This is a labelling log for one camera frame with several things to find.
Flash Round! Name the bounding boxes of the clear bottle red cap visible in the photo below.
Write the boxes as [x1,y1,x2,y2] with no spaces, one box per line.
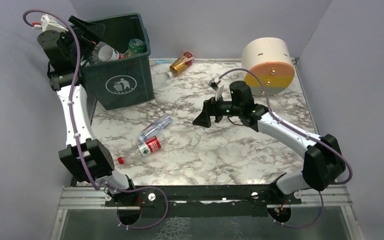
[90,41,126,64]

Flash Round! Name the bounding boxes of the green tinted plastic bottle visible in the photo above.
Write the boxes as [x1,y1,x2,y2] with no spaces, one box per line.
[127,38,146,57]

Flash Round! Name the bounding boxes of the amber red-label bottle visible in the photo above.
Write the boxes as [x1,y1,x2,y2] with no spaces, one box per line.
[166,51,195,78]

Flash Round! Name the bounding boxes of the crushed clear blue bottle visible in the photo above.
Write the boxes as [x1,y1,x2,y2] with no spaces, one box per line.
[138,113,173,142]

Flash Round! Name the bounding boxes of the clear bottle red green label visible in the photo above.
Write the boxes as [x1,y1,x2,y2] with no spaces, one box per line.
[117,133,166,165]

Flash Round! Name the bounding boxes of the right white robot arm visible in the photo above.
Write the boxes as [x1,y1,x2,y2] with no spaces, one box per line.
[192,81,346,198]

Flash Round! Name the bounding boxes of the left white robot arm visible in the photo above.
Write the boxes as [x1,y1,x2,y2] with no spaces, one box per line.
[30,11,135,196]

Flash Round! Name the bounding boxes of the dark green trash bin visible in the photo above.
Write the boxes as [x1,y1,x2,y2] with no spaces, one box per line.
[79,13,155,110]

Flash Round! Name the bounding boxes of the cream cylindrical drum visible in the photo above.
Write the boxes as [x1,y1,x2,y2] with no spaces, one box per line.
[241,37,296,96]

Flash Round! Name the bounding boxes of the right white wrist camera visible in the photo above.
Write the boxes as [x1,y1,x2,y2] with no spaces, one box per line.
[208,77,225,101]

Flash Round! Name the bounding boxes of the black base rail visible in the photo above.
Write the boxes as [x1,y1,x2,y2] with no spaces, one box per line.
[104,184,302,219]

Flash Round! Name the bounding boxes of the aluminium frame rail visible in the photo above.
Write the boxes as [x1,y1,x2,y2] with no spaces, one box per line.
[58,187,106,210]

